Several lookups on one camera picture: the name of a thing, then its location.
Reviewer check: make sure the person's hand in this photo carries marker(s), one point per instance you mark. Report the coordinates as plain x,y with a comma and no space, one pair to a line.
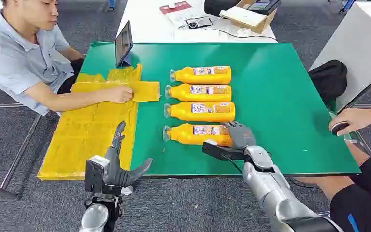
120,94
355,117

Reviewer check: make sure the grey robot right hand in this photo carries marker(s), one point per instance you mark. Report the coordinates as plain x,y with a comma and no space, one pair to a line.
241,136

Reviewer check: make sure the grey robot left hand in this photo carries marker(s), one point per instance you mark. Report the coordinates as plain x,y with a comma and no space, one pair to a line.
115,173

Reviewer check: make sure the black computer mouse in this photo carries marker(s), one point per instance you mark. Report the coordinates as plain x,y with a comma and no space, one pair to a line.
338,128

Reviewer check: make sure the orange drink bottle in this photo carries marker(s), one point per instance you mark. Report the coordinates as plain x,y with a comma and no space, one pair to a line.
201,93
195,134
204,75
201,112

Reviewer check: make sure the yellow sheet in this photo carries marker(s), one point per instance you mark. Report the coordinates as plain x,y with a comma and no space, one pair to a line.
86,134

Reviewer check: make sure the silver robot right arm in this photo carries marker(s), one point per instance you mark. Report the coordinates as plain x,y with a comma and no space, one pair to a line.
268,189

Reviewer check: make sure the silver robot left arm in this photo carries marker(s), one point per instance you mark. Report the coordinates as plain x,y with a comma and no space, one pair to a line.
94,219

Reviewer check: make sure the black backpack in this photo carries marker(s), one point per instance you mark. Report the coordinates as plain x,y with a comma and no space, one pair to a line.
328,80

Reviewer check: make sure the green table mat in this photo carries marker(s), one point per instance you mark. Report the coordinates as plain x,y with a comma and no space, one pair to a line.
268,96

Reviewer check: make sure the black tablet with blue stand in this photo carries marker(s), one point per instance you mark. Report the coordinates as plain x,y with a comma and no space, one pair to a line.
123,43

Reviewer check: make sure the white board panel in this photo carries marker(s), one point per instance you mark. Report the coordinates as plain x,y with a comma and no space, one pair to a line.
355,48

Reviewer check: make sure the white table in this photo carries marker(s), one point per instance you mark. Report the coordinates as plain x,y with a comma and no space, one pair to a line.
147,28

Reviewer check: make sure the person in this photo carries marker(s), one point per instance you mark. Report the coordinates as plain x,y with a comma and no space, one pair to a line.
16,60
361,205

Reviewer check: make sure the white paper sheet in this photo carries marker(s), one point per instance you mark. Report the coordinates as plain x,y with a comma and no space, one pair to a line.
182,16

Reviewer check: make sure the red booklet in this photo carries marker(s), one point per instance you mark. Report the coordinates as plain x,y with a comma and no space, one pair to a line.
174,7

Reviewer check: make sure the small black device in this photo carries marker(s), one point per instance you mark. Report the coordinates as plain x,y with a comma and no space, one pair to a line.
199,23

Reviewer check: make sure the cardboard box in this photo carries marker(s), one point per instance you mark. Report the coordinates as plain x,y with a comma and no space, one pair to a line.
246,19

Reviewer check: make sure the black bag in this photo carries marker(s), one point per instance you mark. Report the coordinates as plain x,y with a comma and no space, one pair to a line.
219,6

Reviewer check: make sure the black payment terminal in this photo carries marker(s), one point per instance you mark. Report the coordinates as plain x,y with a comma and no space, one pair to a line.
264,5

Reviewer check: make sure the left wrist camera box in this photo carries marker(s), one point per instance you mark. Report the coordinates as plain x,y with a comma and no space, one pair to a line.
94,174

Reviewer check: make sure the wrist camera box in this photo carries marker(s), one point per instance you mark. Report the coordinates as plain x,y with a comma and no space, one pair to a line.
94,174
219,152

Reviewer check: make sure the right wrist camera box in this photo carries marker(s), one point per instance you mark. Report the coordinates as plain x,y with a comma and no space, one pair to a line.
219,152

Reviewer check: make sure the metal table frame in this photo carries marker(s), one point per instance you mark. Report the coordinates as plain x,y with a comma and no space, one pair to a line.
19,153

